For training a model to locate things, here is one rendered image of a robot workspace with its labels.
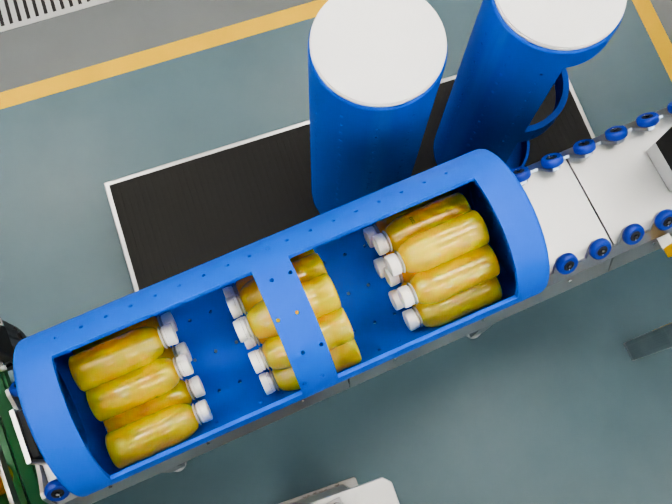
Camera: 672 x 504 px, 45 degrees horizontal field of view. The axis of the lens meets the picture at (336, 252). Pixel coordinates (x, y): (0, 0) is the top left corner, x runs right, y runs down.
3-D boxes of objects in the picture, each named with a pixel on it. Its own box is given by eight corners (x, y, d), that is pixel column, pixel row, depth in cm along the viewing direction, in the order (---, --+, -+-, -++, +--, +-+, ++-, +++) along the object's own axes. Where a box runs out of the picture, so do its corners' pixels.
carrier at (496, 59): (430, 189, 249) (523, 198, 249) (487, 46, 165) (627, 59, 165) (435, 104, 257) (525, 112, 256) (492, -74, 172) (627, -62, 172)
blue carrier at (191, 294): (527, 306, 158) (569, 268, 131) (102, 497, 147) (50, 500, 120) (462, 181, 165) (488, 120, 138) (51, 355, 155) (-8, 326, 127)
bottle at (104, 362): (86, 392, 142) (175, 354, 144) (77, 393, 135) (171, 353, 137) (72, 357, 143) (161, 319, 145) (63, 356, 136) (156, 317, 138)
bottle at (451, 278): (492, 242, 142) (407, 280, 140) (505, 277, 143) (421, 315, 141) (479, 239, 148) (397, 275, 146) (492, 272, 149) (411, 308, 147)
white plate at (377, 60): (475, 46, 163) (474, 49, 164) (381, -43, 168) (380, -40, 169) (375, 132, 158) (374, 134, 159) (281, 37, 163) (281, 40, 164)
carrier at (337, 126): (423, 192, 249) (360, 128, 254) (477, 49, 164) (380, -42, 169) (355, 252, 244) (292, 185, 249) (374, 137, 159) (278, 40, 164)
